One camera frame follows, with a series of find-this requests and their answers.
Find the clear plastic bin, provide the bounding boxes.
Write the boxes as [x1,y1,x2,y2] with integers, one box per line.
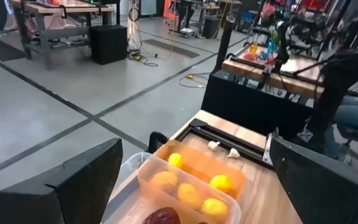
[100,151,242,224]

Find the black box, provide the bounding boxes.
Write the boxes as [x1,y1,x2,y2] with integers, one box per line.
[89,24,129,66]

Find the black skirted wooden table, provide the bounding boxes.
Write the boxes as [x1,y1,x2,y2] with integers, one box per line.
[200,43,328,139]

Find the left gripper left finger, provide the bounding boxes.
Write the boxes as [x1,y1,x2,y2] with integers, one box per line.
[0,138,124,224]

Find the black aluminium table frame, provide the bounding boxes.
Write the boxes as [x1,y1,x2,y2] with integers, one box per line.
[147,117,275,171]

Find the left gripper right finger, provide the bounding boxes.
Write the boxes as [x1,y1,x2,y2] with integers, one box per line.
[269,136,358,224]

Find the blue toy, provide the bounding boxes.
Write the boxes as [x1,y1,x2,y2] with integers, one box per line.
[265,40,278,55]

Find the floor cable bundle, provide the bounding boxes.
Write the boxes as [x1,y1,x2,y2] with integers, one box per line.
[126,46,160,68]

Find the seated person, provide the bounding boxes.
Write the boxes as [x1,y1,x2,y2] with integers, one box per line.
[323,93,358,159]

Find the black waste bin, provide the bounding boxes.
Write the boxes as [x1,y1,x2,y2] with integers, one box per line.
[201,16,223,40]

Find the yellow plug floor cable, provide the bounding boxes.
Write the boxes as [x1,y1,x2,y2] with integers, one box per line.
[178,71,211,90]

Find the white garlic bulb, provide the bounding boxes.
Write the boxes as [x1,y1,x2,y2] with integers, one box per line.
[227,147,241,159]
[207,140,221,152]

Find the grey workbench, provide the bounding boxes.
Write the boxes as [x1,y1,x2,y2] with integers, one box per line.
[9,0,117,70]

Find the white rail bracket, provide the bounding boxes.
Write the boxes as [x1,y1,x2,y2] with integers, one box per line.
[261,133,275,166]

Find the orange plastic bin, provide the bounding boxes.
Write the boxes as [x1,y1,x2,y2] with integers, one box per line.
[152,139,249,200]

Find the pink flowers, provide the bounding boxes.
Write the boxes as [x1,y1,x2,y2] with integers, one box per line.
[260,2,277,19]

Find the pink toy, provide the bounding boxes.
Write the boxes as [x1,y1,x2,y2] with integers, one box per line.
[242,52,260,62]

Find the ribbed floor mat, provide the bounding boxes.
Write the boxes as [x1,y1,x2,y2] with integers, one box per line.
[142,38,201,60]

